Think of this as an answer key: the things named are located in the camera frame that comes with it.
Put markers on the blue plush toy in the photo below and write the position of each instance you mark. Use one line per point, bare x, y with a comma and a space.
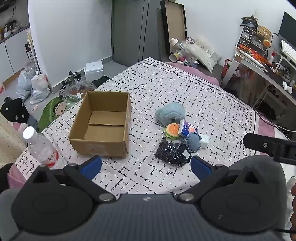
170, 112

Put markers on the paper cup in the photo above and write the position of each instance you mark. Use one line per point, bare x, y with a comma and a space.
174, 57

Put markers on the black polka dot cushion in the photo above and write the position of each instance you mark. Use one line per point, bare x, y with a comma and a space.
13, 111

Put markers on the pink bed sheet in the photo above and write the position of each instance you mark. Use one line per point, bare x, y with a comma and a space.
194, 73

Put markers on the white box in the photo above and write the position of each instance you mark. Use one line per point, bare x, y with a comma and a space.
93, 69

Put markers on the person's right hand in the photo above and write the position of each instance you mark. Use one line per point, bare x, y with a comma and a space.
293, 204

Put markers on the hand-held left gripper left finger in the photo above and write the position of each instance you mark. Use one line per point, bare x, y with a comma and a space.
90, 166

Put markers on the white keyboard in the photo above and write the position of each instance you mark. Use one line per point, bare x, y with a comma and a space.
288, 49

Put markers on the burger plush toy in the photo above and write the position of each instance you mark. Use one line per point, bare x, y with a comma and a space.
172, 130

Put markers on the grey cabinet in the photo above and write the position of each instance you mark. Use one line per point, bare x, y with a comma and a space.
12, 53

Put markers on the clear plastic water bottle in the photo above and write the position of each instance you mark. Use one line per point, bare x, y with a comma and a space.
41, 150

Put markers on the black spray bottle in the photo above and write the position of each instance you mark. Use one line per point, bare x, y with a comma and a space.
29, 52

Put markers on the white soft packet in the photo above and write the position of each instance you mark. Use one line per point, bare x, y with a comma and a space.
205, 141

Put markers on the white desk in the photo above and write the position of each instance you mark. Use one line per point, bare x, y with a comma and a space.
266, 75

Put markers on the green leaf cartoon cushion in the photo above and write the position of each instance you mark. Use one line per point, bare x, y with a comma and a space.
52, 111

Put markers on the black framed board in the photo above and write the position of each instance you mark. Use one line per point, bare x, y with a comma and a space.
174, 22

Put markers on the small drawer organizer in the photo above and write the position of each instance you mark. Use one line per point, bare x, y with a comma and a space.
249, 38

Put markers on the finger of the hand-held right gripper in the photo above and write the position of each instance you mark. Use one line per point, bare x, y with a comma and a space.
259, 142

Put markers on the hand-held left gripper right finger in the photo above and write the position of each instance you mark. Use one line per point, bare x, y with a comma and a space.
200, 166

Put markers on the wicker basket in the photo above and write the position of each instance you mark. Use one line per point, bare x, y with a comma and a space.
264, 32

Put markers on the black spotted pouch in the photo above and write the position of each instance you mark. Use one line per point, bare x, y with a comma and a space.
171, 150

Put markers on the beige dotted cushion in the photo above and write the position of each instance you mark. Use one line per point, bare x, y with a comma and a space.
10, 139

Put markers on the purple white tissue pack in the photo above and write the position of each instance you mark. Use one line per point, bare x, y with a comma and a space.
186, 128

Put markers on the black cloth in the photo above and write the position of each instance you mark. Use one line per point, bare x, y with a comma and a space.
100, 81

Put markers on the black monitor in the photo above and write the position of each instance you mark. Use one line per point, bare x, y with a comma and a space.
288, 27

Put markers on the brown cardboard box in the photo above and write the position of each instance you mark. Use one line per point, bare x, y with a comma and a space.
101, 129

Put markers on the white plastic bag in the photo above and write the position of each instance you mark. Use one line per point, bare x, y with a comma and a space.
39, 89

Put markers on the clear crumpled plastic bag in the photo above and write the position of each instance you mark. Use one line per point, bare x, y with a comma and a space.
78, 89

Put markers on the pink cloth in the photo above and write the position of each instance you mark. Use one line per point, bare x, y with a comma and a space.
15, 177

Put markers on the grey door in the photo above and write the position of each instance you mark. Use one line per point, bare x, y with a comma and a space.
131, 30

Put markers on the person's grey clothing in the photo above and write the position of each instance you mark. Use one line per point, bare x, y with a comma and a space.
268, 166

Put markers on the red bag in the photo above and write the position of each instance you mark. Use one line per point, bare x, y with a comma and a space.
227, 68

